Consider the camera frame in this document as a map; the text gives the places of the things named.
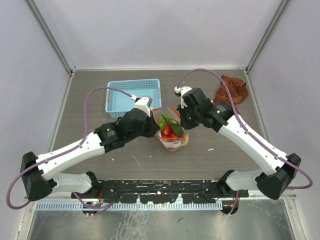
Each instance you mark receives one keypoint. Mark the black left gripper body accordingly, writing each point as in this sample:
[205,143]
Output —
[144,131]

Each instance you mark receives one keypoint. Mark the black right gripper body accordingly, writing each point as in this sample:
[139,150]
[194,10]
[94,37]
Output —
[189,118]

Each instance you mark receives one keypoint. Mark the red strawberry cluster with leaves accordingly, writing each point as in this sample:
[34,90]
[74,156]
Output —
[172,131]

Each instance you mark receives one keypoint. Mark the clear zip top bag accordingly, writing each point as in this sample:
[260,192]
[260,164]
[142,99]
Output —
[170,111]

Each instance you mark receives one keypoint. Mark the light blue plastic basket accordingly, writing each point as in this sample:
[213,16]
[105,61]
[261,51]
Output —
[117,103]

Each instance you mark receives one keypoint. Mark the green grape bunch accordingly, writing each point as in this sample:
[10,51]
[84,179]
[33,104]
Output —
[162,122]

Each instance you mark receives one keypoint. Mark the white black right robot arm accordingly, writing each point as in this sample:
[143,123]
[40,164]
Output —
[277,169]

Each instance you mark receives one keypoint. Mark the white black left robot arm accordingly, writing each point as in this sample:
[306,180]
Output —
[43,174]

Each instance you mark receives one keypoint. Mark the brown cloth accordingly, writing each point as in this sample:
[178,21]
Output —
[237,88]

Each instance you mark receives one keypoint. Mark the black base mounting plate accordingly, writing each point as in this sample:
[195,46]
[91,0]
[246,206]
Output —
[159,191]

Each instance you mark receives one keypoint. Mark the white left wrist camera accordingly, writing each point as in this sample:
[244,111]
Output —
[143,103]

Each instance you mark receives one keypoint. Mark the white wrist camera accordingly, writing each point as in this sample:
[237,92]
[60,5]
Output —
[143,103]
[180,92]

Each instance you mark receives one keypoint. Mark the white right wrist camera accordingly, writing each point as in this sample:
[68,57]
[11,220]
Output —
[180,92]

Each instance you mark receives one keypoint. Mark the slotted cable duct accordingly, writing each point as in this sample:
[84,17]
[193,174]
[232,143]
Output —
[176,206]

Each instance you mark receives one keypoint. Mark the right aluminium frame post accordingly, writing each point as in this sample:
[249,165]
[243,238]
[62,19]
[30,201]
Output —
[280,10]

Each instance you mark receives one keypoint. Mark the aluminium frame post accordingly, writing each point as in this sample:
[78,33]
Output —
[280,10]
[46,23]

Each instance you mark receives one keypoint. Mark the left aluminium frame post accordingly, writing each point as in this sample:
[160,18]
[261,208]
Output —
[46,23]

